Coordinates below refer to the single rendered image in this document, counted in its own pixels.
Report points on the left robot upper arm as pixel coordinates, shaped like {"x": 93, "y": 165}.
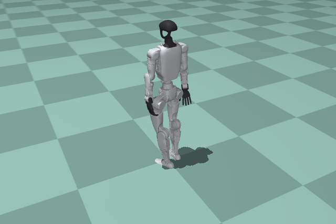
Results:
{"x": 152, "y": 56}

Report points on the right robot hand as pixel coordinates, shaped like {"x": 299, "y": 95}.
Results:
{"x": 186, "y": 94}

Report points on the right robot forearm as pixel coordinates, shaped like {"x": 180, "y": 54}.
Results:
{"x": 184, "y": 78}

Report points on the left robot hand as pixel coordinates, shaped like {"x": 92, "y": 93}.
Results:
{"x": 150, "y": 107}

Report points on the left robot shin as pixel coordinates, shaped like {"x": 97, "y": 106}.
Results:
{"x": 164, "y": 145}

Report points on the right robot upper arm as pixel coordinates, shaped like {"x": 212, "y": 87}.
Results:
{"x": 184, "y": 57}

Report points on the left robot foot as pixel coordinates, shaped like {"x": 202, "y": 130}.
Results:
{"x": 161, "y": 161}

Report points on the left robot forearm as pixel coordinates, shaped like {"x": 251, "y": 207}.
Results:
{"x": 148, "y": 87}

